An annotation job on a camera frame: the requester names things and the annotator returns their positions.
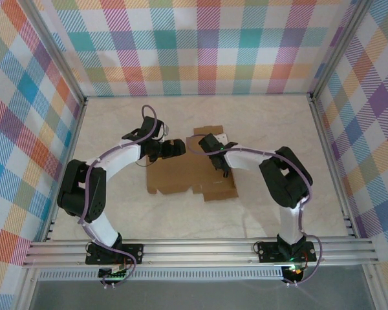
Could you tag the brown cardboard box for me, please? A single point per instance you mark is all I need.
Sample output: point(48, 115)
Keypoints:
point(181, 177)

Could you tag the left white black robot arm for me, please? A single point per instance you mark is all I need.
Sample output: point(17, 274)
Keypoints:
point(104, 228)

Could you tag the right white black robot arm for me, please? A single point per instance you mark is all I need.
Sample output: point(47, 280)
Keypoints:
point(291, 226)

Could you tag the aluminium side rail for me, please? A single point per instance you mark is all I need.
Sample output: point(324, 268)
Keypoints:
point(66, 168)
point(331, 168)

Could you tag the aluminium mounting rail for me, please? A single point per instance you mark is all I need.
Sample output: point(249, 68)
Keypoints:
point(197, 252)

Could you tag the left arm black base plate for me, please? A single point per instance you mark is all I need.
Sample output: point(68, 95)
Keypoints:
point(134, 250)

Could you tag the aluminium frame post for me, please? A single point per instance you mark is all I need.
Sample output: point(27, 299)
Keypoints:
point(338, 51)
point(56, 55)

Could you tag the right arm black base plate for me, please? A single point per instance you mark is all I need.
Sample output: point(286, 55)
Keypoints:
point(266, 250)

